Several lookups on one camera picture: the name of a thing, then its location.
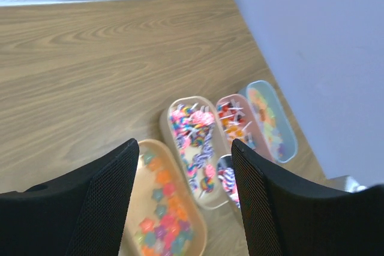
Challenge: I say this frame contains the blue tray popsicle candies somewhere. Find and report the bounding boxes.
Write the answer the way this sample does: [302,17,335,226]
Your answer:
[239,80,298,163]

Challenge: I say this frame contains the orange tray star candies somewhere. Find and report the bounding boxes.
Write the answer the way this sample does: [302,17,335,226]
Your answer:
[121,140,208,255]

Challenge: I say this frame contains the silver metal scoop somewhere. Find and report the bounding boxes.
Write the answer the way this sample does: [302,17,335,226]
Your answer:
[217,154,241,209]

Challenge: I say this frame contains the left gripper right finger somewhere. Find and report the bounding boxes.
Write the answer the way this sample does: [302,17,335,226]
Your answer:
[231,140,383,255]

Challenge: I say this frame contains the beige tray swirl lollipops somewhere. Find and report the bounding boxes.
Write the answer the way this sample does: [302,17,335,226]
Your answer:
[160,96,230,210]

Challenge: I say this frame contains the pink tray round lollipops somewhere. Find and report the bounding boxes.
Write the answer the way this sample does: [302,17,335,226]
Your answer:
[216,94,274,161]

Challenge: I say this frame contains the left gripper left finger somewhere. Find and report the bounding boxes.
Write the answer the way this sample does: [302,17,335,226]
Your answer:
[1,138,139,255]

